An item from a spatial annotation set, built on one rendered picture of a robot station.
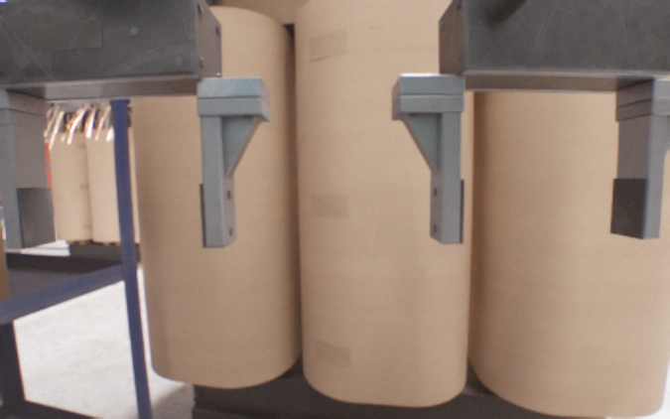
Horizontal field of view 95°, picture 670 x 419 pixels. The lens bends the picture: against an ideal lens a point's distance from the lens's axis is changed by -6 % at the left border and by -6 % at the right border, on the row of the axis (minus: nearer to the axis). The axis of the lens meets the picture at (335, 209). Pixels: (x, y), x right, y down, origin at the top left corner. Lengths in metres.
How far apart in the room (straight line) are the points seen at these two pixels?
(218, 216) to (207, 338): 0.67
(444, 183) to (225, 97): 0.14
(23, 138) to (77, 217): 3.31
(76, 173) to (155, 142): 2.75
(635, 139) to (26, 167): 0.41
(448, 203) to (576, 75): 0.11
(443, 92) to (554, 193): 0.55
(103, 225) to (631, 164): 3.29
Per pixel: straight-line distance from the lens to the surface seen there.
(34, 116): 0.30
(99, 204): 3.33
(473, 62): 0.21
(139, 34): 0.23
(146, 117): 0.88
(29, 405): 1.19
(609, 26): 0.26
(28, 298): 0.65
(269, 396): 1.05
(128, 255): 0.75
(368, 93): 0.69
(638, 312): 0.86
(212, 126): 0.21
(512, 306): 0.80
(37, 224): 0.29
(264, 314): 0.83
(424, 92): 0.21
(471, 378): 1.02
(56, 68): 0.26
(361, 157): 0.67
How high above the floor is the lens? 0.70
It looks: 5 degrees down
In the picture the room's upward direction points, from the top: 1 degrees counter-clockwise
